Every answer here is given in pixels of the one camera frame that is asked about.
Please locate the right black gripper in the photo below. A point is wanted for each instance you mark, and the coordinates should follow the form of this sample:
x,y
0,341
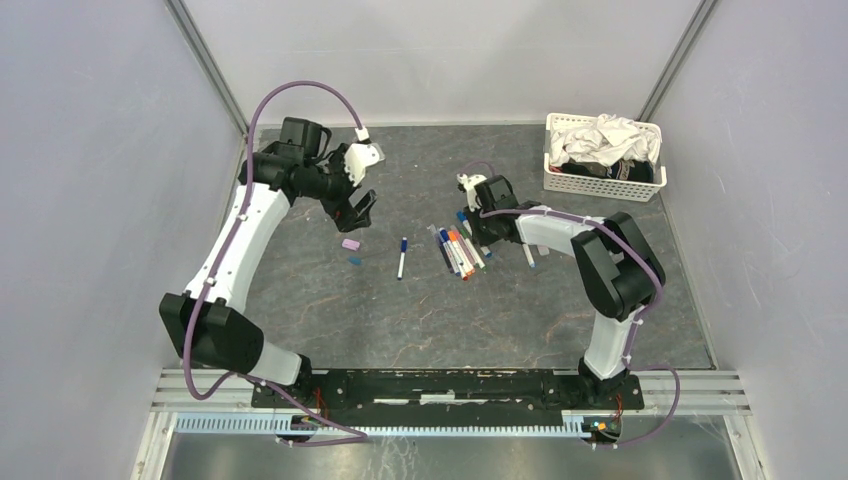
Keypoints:
x,y
480,237

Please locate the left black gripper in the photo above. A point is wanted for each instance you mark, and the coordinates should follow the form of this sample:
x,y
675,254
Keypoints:
x,y
347,217

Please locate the pink highlighter cap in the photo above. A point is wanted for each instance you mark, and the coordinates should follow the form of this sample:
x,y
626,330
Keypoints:
x,y
350,244

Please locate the blue white marker pen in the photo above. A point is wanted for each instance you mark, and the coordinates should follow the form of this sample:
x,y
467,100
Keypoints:
x,y
402,256

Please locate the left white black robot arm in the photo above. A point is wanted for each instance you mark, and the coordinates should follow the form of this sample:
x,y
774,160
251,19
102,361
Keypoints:
x,y
206,322

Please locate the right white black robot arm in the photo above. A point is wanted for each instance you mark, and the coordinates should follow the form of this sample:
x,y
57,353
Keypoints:
x,y
621,275

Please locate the purple capped marker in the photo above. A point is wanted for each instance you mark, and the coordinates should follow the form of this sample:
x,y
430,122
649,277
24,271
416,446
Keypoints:
x,y
466,250

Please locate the orange capped marker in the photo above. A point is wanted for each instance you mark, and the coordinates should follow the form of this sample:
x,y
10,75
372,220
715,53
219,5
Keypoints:
x,y
464,259

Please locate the dark blue capped marker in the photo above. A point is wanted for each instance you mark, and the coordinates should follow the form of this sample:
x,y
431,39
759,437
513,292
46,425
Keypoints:
x,y
446,253

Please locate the white plastic basket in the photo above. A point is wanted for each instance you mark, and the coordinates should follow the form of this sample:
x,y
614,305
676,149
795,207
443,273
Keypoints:
x,y
616,189

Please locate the white cloth in basket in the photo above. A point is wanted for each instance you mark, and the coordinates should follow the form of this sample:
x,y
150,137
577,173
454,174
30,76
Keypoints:
x,y
601,140

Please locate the black cloth in basket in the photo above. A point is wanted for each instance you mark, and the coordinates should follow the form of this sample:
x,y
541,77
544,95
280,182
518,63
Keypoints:
x,y
623,170

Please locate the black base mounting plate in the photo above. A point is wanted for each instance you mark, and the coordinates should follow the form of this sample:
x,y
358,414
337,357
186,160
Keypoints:
x,y
461,398

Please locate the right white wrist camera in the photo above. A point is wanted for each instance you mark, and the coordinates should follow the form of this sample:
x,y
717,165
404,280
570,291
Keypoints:
x,y
467,184

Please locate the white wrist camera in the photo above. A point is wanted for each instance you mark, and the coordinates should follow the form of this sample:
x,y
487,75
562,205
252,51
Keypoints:
x,y
467,184
361,155

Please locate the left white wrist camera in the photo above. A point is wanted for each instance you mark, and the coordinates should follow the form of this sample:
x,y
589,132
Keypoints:
x,y
361,155

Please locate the aluminium frame rail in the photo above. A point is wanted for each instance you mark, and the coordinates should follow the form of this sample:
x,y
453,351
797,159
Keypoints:
x,y
702,393

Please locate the white cable duct strip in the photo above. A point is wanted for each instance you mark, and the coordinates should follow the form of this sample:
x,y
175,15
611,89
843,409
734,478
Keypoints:
x,y
287,424

